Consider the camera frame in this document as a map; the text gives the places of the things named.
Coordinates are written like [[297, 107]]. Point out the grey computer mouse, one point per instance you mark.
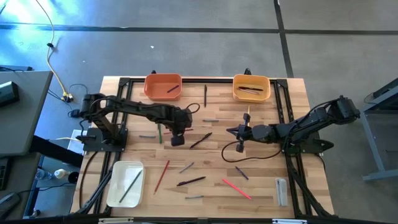
[[7, 203]]

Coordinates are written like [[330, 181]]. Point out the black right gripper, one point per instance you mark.
[[248, 133]]

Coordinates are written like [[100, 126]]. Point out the white bottle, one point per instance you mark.
[[60, 173]]

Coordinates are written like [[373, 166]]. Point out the grey crayon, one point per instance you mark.
[[147, 136], [194, 196], [186, 167], [210, 120]]

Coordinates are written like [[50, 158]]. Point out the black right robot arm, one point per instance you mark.
[[311, 121]]

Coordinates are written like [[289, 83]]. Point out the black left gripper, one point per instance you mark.
[[178, 118]]

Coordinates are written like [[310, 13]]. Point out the dark blue crayon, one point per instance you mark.
[[173, 89]]

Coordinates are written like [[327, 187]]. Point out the blue-grey metal table frame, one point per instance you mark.
[[382, 175]]

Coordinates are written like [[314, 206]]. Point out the white paper sheet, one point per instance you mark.
[[77, 133]]

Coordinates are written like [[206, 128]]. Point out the white plastic tray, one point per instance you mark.
[[118, 186]]

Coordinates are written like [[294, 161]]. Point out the grey table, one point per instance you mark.
[[21, 118]]

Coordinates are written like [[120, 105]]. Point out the black flat bar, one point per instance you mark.
[[15, 68]]

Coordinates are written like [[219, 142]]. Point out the yellow pencil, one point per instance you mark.
[[248, 109]]

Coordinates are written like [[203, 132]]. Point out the black pen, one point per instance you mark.
[[201, 140], [205, 96], [191, 181], [252, 89]]

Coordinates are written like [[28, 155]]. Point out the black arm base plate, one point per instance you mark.
[[323, 145], [93, 143]]

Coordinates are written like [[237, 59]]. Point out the orange plastic bin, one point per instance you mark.
[[155, 90]]

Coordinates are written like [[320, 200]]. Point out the metal bracket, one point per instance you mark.
[[115, 221], [289, 221]]

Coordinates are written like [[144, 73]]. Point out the black table leg beam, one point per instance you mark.
[[56, 151]]

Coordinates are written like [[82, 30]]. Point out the yellow black power connector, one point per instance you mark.
[[66, 98]]

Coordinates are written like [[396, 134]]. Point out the green pencil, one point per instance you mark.
[[130, 186]]

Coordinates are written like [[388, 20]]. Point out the pink pencil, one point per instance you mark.
[[237, 188]]

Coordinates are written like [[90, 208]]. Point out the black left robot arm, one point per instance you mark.
[[140, 109]]

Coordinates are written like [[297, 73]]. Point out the lavender pen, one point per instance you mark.
[[248, 91]]

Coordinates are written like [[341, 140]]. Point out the black box device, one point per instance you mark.
[[7, 93]]

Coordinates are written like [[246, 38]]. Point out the clear water bottle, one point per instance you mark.
[[43, 175]]

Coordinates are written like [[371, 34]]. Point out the black keyboard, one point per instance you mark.
[[3, 174]]

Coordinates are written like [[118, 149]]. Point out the green pen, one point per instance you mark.
[[160, 135]]

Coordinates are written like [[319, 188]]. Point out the yellow plastic bin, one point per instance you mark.
[[252, 98]]

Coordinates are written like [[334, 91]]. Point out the black round cup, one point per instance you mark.
[[73, 177]]

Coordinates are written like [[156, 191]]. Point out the black puck-shaped device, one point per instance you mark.
[[72, 114]]

